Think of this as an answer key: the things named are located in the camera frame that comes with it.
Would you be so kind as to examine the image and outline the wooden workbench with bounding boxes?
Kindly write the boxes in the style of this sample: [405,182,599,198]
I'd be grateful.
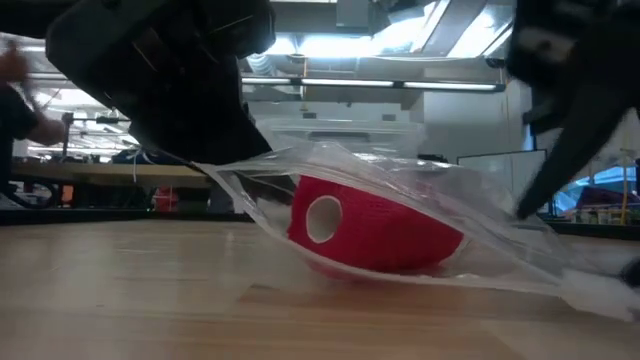
[9,160,214,190]

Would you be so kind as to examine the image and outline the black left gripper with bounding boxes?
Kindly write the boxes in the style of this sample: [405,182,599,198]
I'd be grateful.
[44,0,276,165]

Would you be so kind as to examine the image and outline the clear plastic lidded container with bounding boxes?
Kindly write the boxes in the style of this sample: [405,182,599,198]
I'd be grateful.
[254,117,427,164]

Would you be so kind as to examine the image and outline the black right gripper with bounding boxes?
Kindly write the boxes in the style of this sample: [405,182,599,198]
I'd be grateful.
[507,0,640,221]

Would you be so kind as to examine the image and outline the red elastic bandage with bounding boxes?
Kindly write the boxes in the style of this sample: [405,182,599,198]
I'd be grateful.
[287,174,465,281]

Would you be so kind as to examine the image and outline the whiteboard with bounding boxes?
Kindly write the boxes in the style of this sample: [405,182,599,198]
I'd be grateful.
[457,148,550,201]

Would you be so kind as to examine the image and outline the red storage drawers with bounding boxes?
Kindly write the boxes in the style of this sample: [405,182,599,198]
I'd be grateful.
[152,187,180,214]

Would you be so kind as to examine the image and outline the long ceiling light strip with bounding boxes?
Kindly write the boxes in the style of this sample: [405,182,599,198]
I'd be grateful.
[239,74,506,94]

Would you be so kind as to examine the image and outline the clear zip bag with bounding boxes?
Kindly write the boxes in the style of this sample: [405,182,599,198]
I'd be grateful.
[192,142,640,321]

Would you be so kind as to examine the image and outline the black equipment stand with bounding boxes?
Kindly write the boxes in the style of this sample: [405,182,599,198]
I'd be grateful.
[59,110,132,157]

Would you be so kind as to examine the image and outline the person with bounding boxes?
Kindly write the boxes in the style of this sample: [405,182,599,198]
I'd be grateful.
[0,42,69,196]

